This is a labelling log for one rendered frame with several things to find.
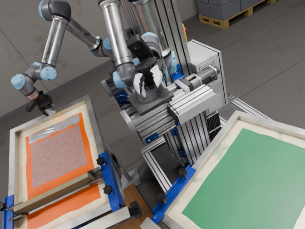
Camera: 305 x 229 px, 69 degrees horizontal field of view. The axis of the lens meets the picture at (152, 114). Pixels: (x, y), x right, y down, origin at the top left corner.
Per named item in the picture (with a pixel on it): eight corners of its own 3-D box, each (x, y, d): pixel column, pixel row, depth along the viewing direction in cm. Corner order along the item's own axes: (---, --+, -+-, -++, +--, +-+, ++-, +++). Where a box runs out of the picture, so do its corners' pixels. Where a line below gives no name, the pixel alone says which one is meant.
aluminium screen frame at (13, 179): (13, 132, 154) (9, 129, 151) (91, 97, 156) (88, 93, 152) (12, 259, 108) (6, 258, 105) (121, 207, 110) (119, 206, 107)
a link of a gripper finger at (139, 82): (148, 105, 64) (153, 85, 70) (138, 90, 60) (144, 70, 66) (139, 108, 65) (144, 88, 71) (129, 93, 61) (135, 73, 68)
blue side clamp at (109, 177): (101, 159, 128) (96, 154, 123) (110, 155, 128) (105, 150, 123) (115, 210, 111) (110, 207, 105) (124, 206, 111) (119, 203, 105)
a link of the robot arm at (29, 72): (51, 71, 132) (40, 84, 128) (42, 70, 139) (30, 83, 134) (41, 61, 127) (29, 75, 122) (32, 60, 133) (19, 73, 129)
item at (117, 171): (112, 168, 189) (92, 141, 167) (121, 164, 190) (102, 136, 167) (121, 218, 154) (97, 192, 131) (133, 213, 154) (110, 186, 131)
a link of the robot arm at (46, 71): (81, 2, 128) (58, 84, 125) (70, 4, 135) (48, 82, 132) (63, -11, 119) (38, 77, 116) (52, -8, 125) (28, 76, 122)
